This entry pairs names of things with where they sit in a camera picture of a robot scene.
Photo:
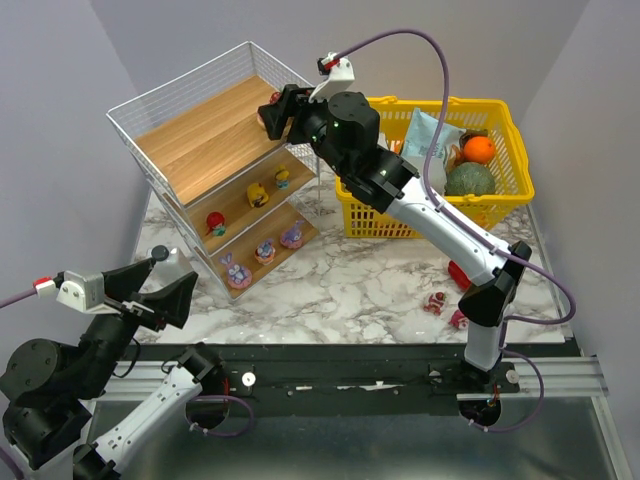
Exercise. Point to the white wire wooden shelf rack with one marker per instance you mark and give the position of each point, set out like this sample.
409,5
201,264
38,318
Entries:
197,141

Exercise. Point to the pink strawberry cake toy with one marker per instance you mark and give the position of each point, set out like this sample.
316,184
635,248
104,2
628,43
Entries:
273,99

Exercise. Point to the orange fruit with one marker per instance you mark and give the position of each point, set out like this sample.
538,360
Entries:
479,149

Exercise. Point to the small purple bunny toy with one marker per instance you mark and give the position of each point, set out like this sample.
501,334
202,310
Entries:
265,252

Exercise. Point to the green melon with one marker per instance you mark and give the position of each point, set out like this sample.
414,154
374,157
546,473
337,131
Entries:
470,179

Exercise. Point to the white plastic bottle black cap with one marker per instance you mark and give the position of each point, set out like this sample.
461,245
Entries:
170,265

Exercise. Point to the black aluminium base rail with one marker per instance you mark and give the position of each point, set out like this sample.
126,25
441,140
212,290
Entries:
351,380

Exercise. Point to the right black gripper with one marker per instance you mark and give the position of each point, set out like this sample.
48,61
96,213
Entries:
295,113

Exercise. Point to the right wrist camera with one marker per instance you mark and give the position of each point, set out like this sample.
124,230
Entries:
338,76

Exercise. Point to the red strawberry toy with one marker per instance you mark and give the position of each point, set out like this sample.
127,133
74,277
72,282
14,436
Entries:
216,224

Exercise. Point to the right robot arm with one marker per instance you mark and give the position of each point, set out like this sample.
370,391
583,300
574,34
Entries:
343,131

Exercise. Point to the yellow plastic shopping basket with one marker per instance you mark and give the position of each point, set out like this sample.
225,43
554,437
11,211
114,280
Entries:
509,167

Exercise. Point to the yellow blue minion toy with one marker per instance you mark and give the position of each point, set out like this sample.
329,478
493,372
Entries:
281,177

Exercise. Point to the red bell pepper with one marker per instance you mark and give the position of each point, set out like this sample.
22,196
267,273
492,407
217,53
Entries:
458,276

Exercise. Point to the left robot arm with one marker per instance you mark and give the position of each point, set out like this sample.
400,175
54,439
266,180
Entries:
47,382

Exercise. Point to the pink red figure toy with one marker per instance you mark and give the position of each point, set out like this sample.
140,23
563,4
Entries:
458,321

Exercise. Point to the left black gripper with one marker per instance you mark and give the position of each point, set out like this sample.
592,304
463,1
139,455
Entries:
134,310

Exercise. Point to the light blue snack bag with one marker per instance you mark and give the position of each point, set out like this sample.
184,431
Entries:
420,133

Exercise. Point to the purple bunny toy pink base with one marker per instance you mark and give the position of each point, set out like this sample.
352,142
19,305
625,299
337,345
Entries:
239,277

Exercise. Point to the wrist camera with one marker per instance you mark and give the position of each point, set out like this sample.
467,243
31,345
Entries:
338,76
84,293

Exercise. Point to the purple pink toy figure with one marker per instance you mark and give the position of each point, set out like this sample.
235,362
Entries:
292,238

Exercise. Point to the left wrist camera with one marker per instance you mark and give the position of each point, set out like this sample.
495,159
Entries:
84,293

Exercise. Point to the yellow duck toy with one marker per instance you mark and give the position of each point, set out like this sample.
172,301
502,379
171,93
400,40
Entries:
257,195

